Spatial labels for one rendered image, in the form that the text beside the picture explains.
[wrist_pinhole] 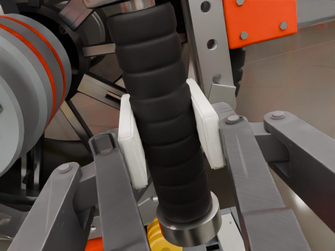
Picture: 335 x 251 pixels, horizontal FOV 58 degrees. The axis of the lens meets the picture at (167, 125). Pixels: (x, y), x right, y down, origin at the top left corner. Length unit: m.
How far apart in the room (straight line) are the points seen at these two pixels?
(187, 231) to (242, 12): 0.28
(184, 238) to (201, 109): 0.09
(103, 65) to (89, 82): 0.36
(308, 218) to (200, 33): 1.05
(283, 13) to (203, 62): 0.11
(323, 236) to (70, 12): 1.09
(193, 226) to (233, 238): 0.95
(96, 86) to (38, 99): 0.21
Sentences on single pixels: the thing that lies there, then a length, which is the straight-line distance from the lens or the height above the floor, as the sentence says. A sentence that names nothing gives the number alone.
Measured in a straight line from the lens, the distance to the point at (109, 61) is 0.85.
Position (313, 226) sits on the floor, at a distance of 1.30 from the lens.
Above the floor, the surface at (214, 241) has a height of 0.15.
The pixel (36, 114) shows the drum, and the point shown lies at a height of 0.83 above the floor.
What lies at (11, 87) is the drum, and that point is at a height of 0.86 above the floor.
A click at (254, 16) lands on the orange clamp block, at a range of 0.40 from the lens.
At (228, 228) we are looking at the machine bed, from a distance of 1.18.
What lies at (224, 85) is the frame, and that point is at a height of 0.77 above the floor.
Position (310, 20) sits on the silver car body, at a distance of 0.85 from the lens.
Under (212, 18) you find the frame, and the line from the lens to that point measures 0.39.
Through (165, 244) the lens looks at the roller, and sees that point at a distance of 0.54.
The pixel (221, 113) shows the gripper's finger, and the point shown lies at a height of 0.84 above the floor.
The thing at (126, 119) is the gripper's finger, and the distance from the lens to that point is 0.16.
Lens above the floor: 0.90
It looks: 24 degrees down
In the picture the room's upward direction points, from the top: 14 degrees counter-clockwise
